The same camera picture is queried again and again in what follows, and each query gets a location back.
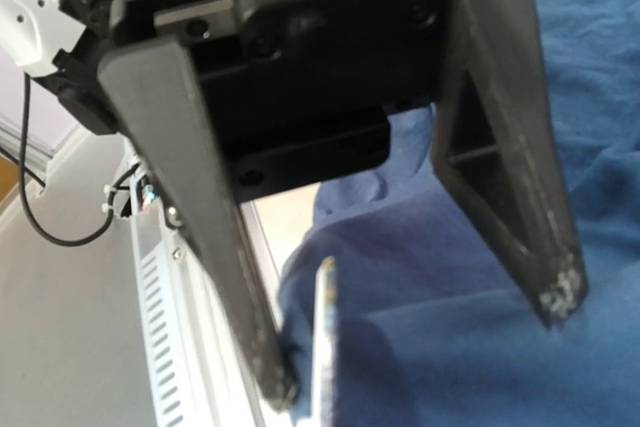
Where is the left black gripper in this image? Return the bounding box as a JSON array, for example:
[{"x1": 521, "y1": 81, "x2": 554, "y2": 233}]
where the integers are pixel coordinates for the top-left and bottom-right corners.
[{"x1": 110, "y1": 0, "x2": 449, "y2": 202}]

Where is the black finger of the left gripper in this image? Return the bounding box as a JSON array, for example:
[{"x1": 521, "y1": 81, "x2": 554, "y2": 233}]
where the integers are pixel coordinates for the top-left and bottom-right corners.
[
  {"x1": 97, "y1": 40, "x2": 297, "y2": 411},
  {"x1": 431, "y1": 0, "x2": 588, "y2": 328}
]

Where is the dark blue t-shirt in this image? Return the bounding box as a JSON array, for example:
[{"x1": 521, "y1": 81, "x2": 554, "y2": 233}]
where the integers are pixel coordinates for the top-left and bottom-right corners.
[{"x1": 279, "y1": 0, "x2": 639, "y2": 426}]

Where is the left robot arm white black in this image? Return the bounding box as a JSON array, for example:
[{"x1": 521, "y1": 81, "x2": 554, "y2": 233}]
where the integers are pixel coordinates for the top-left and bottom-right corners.
[{"x1": 1, "y1": 0, "x2": 588, "y2": 410}]

